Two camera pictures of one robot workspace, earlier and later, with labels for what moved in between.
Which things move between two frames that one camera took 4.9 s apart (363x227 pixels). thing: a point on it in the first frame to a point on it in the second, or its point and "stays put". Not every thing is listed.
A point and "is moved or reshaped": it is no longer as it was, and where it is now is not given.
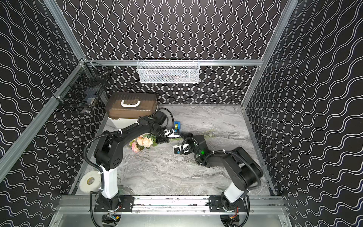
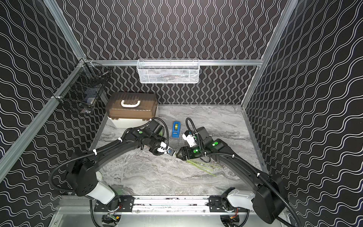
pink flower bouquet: [149, 141] is moved or reshaped
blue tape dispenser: [177, 126] stays put
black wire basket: [82, 88] stays put
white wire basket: [168, 70] stays put
